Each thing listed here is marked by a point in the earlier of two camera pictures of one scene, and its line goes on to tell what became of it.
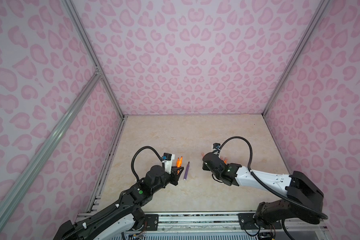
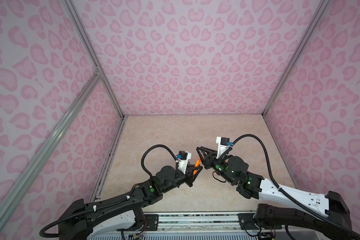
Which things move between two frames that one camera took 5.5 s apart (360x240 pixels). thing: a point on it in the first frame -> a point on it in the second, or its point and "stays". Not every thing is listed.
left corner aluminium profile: (94, 56) stays
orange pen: (180, 162) -> (197, 164)
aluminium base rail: (211, 223) stays
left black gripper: (174, 170) -> (189, 176)
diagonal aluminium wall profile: (90, 81) stays
